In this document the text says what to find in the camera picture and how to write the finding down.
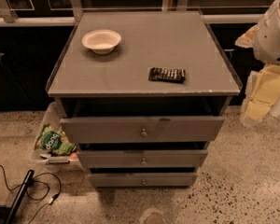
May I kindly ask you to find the black flat bar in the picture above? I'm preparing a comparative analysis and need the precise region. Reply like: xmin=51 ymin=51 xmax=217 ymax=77
xmin=4 ymin=169 xmax=35 ymax=224

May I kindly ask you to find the grey drawer cabinet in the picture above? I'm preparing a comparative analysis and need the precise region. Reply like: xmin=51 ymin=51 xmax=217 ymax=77
xmin=47 ymin=11 xmax=242 ymax=176

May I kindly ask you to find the grey middle drawer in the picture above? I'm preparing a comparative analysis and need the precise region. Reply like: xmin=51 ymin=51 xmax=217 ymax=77
xmin=77 ymin=150 xmax=207 ymax=168

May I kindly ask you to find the green snack bag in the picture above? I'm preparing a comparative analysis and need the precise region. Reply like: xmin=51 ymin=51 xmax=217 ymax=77
xmin=35 ymin=123 xmax=76 ymax=156

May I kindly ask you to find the dark snack bar wrapper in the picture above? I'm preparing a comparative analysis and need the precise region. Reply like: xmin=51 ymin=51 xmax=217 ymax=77
xmin=148 ymin=67 xmax=186 ymax=84

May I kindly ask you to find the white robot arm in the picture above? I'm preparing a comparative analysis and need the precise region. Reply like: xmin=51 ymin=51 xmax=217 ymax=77
xmin=235 ymin=0 xmax=280 ymax=127

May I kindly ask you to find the white paper bowl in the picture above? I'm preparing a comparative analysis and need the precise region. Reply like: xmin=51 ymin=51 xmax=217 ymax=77
xmin=82 ymin=29 xmax=121 ymax=55

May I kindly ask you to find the grey top drawer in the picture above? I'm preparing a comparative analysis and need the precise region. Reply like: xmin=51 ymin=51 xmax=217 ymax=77
xmin=60 ymin=116 xmax=224 ymax=144

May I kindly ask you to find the metal railing frame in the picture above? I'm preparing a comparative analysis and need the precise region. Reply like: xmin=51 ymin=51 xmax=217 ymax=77
xmin=0 ymin=0 xmax=274 ymax=27

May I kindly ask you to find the black cable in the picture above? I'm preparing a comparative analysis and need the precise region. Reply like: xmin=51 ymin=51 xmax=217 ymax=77
xmin=0 ymin=163 xmax=63 ymax=224

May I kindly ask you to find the grey bottom drawer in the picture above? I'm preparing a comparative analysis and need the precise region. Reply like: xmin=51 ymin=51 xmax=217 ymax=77
xmin=90 ymin=173 xmax=197 ymax=188

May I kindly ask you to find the grey drawer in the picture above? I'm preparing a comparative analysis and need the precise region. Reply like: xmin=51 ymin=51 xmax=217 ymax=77
xmin=60 ymin=116 xmax=224 ymax=144
xmin=77 ymin=150 xmax=207 ymax=168
xmin=90 ymin=173 xmax=197 ymax=188

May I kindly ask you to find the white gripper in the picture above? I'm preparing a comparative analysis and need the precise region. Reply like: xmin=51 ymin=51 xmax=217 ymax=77
xmin=235 ymin=25 xmax=280 ymax=127

